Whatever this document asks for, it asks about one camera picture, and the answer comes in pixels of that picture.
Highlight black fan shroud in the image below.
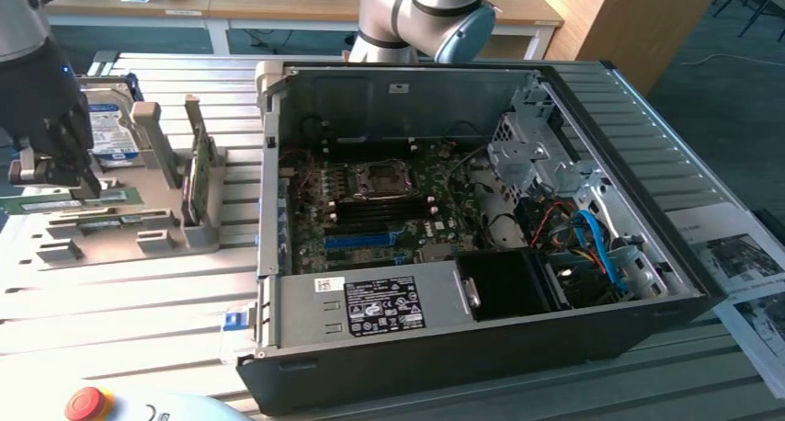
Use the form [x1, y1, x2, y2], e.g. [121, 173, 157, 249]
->
[455, 249, 576, 322]

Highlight metal disk bay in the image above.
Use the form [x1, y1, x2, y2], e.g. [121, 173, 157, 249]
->
[486, 111, 671, 299]

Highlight red emergency stop button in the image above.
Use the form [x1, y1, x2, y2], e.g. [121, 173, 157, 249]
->
[62, 385, 248, 421]

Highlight green RAM stick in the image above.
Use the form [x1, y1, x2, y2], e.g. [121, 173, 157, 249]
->
[0, 188, 144, 216]

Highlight grey power supply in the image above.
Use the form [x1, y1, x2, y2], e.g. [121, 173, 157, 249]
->
[267, 259, 478, 349]

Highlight wooden desk with white frame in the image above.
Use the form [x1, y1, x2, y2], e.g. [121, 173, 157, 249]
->
[36, 0, 566, 63]

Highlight wooden cabinet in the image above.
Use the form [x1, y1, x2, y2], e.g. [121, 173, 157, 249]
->
[543, 0, 729, 97]

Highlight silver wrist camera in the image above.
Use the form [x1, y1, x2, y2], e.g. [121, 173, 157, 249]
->
[6, 135, 81, 188]

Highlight black open PC case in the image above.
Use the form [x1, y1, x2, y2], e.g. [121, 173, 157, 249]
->
[233, 60, 726, 417]

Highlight green motherboard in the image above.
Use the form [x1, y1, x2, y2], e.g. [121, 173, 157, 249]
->
[279, 138, 492, 276]

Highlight grey parts rack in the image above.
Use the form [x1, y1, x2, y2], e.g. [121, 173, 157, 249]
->
[34, 95, 229, 271]

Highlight red wire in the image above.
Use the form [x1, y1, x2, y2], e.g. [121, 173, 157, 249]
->
[528, 201, 576, 248]

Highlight black expansion slot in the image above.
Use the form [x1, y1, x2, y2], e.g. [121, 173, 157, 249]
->
[324, 224, 388, 237]

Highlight white floor cable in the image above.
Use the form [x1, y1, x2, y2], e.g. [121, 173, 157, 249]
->
[679, 50, 769, 68]

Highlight blue clamp block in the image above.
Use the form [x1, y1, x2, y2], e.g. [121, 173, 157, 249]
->
[221, 307, 256, 336]

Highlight hard disk with blue label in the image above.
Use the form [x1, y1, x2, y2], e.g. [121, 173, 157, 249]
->
[73, 76, 145, 170]

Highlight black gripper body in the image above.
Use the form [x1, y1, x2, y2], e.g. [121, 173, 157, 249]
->
[0, 38, 97, 161]

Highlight CPU socket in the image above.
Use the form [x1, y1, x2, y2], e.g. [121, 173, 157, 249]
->
[344, 160, 419, 200]

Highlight green graphics card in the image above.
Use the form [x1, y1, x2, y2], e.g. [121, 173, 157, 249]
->
[181, 102, 217, 225]

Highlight blue expansion slot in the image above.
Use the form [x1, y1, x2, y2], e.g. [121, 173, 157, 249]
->
[324, 233, 395, 253]

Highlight blue wire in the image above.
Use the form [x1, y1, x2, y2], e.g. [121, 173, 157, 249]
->
[571, 208, 627, 299]

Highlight black RAM slot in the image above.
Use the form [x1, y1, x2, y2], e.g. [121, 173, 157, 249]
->
[333, 210, 431, 220]
[333, 204, 430, 214]
[333, 199, 430, 209]
[333, 214, 432, 225]

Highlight printed paper sheet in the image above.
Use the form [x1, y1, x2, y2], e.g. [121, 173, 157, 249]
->
[713, 290, 785, 387]
[663, 201, 785, 295]

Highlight black chair legs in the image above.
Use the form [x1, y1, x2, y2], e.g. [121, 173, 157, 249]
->
[713, 0, 785, 39]

